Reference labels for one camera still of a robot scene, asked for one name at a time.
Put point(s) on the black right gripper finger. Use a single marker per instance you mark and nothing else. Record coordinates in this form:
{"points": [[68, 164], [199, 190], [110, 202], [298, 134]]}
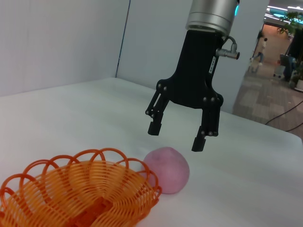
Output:
{"points": [[155, 127], [210, 123]]}

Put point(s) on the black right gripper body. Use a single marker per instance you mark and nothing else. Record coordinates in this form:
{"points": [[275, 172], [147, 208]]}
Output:
{"points": [[194, 75]]}

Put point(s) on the pink peach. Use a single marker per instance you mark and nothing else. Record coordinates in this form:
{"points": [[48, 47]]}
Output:
{"points": [[170, 170]]}

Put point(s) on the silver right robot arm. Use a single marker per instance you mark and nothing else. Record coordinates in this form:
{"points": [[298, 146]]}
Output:
{"points": [[210, 14]]}

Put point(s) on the walking person in white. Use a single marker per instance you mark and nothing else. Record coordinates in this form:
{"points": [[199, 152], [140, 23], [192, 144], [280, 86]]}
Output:
{"points": [[262, 48]]}

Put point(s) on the blue cart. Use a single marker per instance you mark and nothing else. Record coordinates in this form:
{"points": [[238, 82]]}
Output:
{"points": [[287, 66]]}

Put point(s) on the white plant pot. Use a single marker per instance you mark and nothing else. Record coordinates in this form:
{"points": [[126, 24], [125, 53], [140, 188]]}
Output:
{"points": [[299, 85]]}

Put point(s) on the bright ceiling light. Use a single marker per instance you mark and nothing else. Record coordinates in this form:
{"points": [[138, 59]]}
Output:
{"points": [[281, 11]]}

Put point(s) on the green leafy tall plant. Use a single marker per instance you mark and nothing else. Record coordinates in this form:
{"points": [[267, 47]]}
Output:
{"points": [[292, 22]]}

